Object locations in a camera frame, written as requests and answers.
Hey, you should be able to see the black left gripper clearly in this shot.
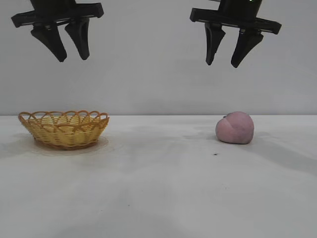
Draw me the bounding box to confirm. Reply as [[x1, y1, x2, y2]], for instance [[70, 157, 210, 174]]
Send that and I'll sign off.
[[11, 0, 104, 63]]

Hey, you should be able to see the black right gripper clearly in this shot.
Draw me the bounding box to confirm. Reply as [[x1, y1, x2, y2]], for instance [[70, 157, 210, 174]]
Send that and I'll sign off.
[[190, 0, 282, 69]]

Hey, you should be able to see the pink peach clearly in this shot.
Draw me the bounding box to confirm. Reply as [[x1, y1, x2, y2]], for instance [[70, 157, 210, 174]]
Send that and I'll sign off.
[[215, 111, 255, 145]]

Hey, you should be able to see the yellow woven wicker basket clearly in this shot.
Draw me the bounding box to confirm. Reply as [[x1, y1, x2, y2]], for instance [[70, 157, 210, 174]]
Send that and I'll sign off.
[[18, 110, 110, 151]]

